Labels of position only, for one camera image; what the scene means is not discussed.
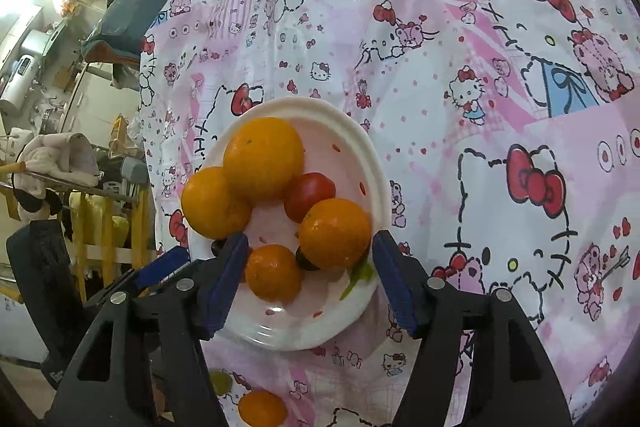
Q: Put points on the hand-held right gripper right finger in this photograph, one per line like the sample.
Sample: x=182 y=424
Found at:
x=397 y=289

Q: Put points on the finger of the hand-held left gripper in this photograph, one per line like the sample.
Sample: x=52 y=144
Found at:
x=160 y=264

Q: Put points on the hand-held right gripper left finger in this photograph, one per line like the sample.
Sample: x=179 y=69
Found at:
x=227 y=289

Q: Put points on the dark grape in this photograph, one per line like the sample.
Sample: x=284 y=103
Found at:
x=218 y=247
x=305 y=259

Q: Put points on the small tangerine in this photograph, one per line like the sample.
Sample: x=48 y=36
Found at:
x=273 y=273
x=336 y=234
x=261 y=409

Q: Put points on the medium orange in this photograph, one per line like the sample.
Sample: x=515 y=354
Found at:
x=215 y=203

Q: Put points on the red tomato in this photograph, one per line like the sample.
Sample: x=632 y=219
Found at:
x=311 y=196

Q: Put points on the pink seed-patterned plate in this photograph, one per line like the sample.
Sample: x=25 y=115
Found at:
x=345 y=167

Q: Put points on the large orange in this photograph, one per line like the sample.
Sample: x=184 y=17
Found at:
x=263 y=159

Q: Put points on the yellow rack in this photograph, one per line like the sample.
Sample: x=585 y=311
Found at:
x=102 y=227

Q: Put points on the green grape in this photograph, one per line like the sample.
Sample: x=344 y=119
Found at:
x=220 y=382

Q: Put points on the pink plush garment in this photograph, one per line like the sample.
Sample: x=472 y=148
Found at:
x=60 y=157

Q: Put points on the white water heater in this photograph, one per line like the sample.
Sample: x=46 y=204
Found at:
x=20 y=79

